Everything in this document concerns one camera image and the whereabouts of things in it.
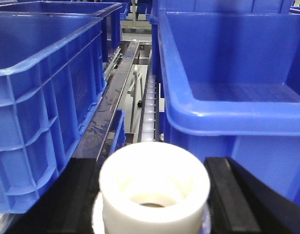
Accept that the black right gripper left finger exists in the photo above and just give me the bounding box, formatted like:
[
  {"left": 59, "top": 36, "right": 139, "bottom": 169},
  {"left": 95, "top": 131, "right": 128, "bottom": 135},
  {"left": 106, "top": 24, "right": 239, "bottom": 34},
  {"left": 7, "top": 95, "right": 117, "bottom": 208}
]
[{"left": 6, "top": 158, "right": 99, "bottom": 234}]

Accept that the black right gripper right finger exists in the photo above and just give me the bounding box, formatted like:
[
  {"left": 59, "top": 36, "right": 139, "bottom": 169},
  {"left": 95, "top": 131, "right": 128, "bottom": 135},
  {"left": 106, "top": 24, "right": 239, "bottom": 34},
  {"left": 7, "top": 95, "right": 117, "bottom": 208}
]
[{"left": 204, "top": 157, "right": 300, "bottom": 234}]

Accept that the white roller track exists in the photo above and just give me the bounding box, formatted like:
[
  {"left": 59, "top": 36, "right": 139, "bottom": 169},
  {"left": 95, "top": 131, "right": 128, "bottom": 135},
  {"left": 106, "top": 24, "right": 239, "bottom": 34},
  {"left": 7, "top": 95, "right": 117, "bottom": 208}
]
[{"left": 141, "top": 75, "right": 156, "bottom": 142}]

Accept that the blue open bin right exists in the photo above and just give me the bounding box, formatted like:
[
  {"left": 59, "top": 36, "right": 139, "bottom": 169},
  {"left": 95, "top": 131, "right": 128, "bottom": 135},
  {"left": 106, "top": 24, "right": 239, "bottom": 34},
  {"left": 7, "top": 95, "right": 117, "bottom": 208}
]
[{"left": 158, "top": 12, "right": 300, "bottom": 206}]

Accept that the blue ribbed crate left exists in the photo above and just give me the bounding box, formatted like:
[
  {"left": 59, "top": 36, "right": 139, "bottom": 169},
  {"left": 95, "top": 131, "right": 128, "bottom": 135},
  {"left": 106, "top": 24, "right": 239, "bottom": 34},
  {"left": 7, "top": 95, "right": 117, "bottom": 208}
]
[{"left": 0, "top": 11, "right": 109, "bottom": 215}]

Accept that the blue crate rear left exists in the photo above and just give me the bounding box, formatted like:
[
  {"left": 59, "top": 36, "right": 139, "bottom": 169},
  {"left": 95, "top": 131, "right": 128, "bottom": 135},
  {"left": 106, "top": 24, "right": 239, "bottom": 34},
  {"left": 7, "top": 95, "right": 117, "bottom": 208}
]
[{"left": 0, "top": 1, "right": 123, "bottom": 63}]

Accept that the steel shelf divider rail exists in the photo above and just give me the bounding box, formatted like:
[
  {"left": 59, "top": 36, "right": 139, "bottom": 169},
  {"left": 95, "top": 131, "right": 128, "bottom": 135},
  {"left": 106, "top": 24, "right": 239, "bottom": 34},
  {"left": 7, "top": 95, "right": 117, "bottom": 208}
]
[{"left": 72, "top": 41, "right": 140, "bottom": 160}]

